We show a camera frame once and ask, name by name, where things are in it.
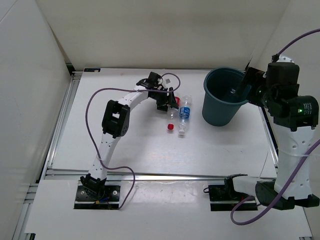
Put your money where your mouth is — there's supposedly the blue sticker label left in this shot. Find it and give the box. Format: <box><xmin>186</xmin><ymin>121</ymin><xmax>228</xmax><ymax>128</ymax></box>
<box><xmin>83</xmin><ymin>68</ymin><xmax>101</xmax><ymax>73</ymax></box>

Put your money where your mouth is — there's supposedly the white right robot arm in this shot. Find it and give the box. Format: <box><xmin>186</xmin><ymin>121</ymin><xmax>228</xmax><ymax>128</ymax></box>
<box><xmin>224</xmin><ymin>62</ymin><xmax>320</xmax><ymax>210</ymax></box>

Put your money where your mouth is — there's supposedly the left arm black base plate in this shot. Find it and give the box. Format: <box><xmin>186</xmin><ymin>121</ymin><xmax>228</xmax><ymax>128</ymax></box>
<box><xmin>73</xmin><ymin>181</ymin><xmax>121</xmax><ymax>210</ymax></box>

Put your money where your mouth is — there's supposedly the red label plastic bottle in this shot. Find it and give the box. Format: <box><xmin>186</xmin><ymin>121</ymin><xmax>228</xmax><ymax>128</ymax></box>
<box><xmin>167</xmin><ymin>95</ymin><xmax>181</xmax><ymax>133</ymax></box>

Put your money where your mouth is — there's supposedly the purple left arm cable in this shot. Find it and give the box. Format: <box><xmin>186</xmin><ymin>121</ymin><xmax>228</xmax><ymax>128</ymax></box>
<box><xmin>85</xmin><ymin>72</ymin><xmax>182</xmax><ymax>210</ymax></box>

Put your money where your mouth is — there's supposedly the blue label crushed bottle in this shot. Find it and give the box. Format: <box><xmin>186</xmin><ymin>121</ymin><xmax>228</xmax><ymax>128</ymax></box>
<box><xmin>178</xmin><ymin>95</ymin><xmax>192</xmax><ymax>137</ymax></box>

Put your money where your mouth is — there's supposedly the wrist white camera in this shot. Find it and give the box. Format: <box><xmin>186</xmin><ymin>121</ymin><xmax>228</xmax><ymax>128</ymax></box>
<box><xmin>271</xmin><ymin>53</ymin><xmax>295</xmax><ymax>64</ymax></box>
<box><xmin>159</xmin><ymin>78</ymin><xmax>171</xmax><ymax>86</ymax></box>

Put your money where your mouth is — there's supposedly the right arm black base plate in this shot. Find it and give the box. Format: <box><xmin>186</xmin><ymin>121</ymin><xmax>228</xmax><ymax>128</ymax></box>
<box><xmin>203</xmin><ymin>185</ymin><xmax>248</xmax><ymax>212</ymax></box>

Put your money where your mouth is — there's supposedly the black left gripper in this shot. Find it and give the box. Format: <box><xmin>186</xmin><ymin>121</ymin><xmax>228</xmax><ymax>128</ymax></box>
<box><xmin>150</xmin><ymin>86</ymin><xmax>179</xmax><ymax>112</ymax></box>

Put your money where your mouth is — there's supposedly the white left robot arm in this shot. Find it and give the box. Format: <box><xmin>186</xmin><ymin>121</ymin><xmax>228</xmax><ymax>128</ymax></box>
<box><xmin>80</xmin><ymin>72</ymin><xmax>178</xmax><ymax>201</ymax></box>

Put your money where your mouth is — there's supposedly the aluminium table frame rail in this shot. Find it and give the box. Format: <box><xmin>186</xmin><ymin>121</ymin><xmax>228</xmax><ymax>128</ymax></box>
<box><xmin>12</xmin><ymin>63</ymin><xmax>79</xmax><ymax>240</ymax></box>

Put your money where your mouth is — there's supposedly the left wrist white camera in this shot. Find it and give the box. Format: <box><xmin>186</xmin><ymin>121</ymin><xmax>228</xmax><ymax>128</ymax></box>
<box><xmin>159</xmin><ymin>78</ymin><xmax>171</xmax><ymax>86</ymax></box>

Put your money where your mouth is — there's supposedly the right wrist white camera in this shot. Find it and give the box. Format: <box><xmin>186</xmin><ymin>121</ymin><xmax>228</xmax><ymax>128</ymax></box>
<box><xmin>271</xmin><ymin>53</ymin><xmax>295</xmax><ymax>64</ymax></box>

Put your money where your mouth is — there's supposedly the dark green plastic bin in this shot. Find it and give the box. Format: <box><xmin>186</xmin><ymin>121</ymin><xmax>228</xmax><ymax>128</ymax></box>
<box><xmin>202</xmin><ymin>67</ymin><xmax>251</xmax><ymax>127</ymax></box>

